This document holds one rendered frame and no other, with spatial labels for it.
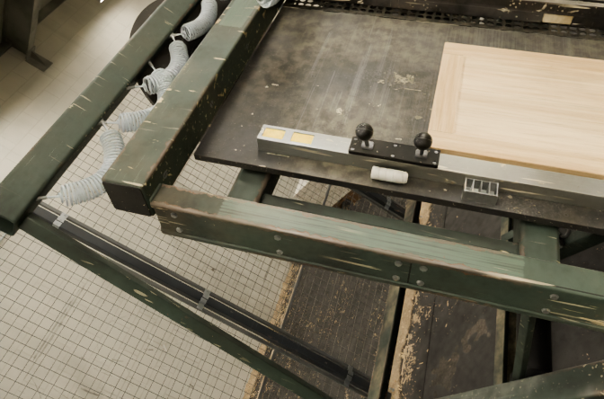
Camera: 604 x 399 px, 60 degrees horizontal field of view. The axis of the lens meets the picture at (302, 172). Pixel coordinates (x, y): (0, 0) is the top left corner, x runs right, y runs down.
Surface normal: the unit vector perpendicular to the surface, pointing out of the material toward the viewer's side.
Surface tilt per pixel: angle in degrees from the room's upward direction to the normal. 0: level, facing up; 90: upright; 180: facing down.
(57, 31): 90
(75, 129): 90
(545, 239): 57
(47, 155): 90
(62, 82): 90
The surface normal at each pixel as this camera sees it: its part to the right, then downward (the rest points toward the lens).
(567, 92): -0.05, -0.68
